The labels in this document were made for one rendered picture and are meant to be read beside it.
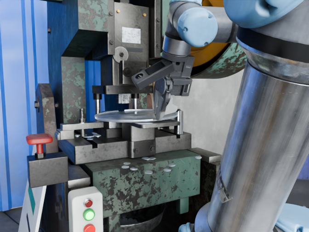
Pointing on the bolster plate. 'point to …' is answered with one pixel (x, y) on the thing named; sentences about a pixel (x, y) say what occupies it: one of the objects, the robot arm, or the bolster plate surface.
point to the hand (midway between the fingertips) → (156, 116)
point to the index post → (178, 130)
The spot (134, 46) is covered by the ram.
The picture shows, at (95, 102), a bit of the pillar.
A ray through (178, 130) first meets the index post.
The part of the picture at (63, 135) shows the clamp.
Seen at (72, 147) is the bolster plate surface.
